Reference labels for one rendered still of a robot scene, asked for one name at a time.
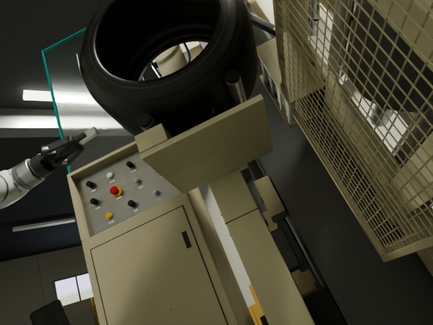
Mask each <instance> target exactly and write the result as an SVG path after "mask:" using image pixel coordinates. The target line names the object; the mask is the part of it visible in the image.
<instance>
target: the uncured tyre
mask: <svg viewBox="0 0 433 325"><path fill-rule="evenodd" d="M188 42H205V43H207V45H206V47H205V48H204V49H203V50H202V51H201V52H200V53H199V54H198V55H197V56H196V57H195V58H194V60H192V61H191V62H190V63H188V64H187V65H185V66H184V67H182V68H181V69H179V70H177V71H176V72H173V73H172V74H169V75H166V76H164V77H160V78H157V79H152V80H147V81H141V78H142V76H143V74H144V72H145V70H146V68H147V67H148V66H149V65H150V63H151V62H152V61H153V60H154V59H155V58H156V57H157V56H159V55H160V54H161V53H162V52H164V51H166V50H168V49H169V48H171V47H174V46H176V45H179V44H182V43H188ZM80 67H81V74H82V79H83V81H84V83H85V85H86V87H87V89H88V91H89V93H90V95H91V96H92V97H93V99H94V100H95V102H96V103H97V104H98V105H99V106H100V107H102V108H103V109H104V110H105V111H106V112H107V113H108V114H109V115H110V116H112V117H113V118H114V119H115V120H116V121H117V122H118V123H119V124H120V125H121V126H122V127H123V128H124V129H125V130H127V131H128V132H129V133H131V134H132V135H134V136H136V135H138V134H140V133H142V132H144V130H143V129H142V128H141V127H140V126H139V125H138V124H137V119H138V117H137V116H140V115H142V114H144V113H148V114H150V115H151V116H152V118H153V119H154V120H155V121H156V122H157V124H160V123H162V124H163V125H164V127H165V128H166V129H167V131H168V132H169V133H170V134H171V135H172V136H173V137H175V136H177V135H179V134H181V133H183V132H185V131H187V130H189V129H191V128H193V127H195V126H197V125H199V124H201V123H203V122H205V121H207V120H209V119H211V118H213V117H215V116H217V115H219V114H221V113H223V112H226V111H228V110H230V109H232V108H234V104H233V102H232V99H231V96H230V93H229V90H228V88H227V84H226V81H225V79H224V76H225V74H226V72H228V71H230V70H237V71H238V72H239V74H240V77H241V80H242V84H243V87H244V91H245V95H246V98H247V101H248V99H249V97H250V95H251V93H252V91H253V88H254V85H255V81H256V76H257V72H258V55H257V51H256V44H255V37H254V32H253V26H252V21H251V16H250V13H249V10H248V7H247V5H246V3H245V2H244V0H105V1H104V2H103V3H102V4H101V5H100V7H98V9H97V10H96V12H95V13H94V15H93V16H92V18H91V19H90V22H89V23H88V26H87V28H86V31H85V33H84V38H83V41H82V46H81V52H80ZM214 106H215V107H216V109H217V112H215V113H214V114H212V115H210V113H209V111H208V110H210V109H212V108H213V107H214Z"/></svg>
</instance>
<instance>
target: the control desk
mask: <svg viewBox="0 0 433 325"><path fill-rule="evenodd" d="M67 178H68V184H69V187H70V193H71V196H72V202H73V207H74V211H75V216H76V219H77V225H78V229H79V234H80V238H81V241H82V247H83V251H84V256H85V260H86V265H87V269H88V274H89V278H90V283H91V288H92V292H93V298H94V301H95V307H96V310H97V315H98V319H99V324H100V325H255V324H254V321H253V318H252V316H251V314H250V311H249V309H248V307H247V304H246V302H245V299H244V296H243V295H242V292H241V289H240V287H239V285H238V282H237V280H236V277H235V274H234V273H233V270H232V267H231V265H230V263H229V260H228V258H227V255H226V253H225V251H224V248H223V245H222V243H221V241H220V238H219V236H218V233H217V231H216V229H215V226H214V224H213V221H212V219H211V216H210V214H209V212H208V209H207V207H206V204H205V202H204V199H203V197H202V194H201V192H200V190H199V187H198V188H195V189H193V190H191V191H189V192H187V193H185V194H183V193H182V192H180V191H179V190H178V189H177V188H175V187H174V186H173V185H172V184H171V183H170V182H168V181H167V180H166V179H165V178H163V176H161V175H160V174H159V173H158V172H156V171H155V170H154V169H153V168H152V167H151V166H149V165H148V164H147V163H146V162H144V161H143V160H142V159H141V156H140V153H139V149H138V147H137V143H136V141H133V142H132V143H129V144H127V145H126V146H123V147H122V148H119V149H118V150H115V151H114V152H111V153H109V154H108V155H105V156H104V157H101V158H100V159H97V160H96V161H93V162H91V163H90V164H87V165H86V166H83V167H82V168H79V169H78V170H75V171H74V172H72V173H69V174H68V175H67Z"/></svg>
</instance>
